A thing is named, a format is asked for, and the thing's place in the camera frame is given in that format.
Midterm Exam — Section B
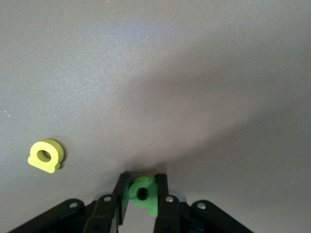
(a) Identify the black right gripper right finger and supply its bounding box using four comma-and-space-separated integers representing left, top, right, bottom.
153, 173, 253, 233

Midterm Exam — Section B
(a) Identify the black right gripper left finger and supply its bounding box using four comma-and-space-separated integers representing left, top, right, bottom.
9, 171, 130, 233

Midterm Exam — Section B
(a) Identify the green foam letter p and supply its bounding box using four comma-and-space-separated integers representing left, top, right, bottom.
128, 176, 158, 216

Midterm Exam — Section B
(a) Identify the yellow foam letter a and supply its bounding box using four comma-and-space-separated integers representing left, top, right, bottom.
27, 138, 65, 174

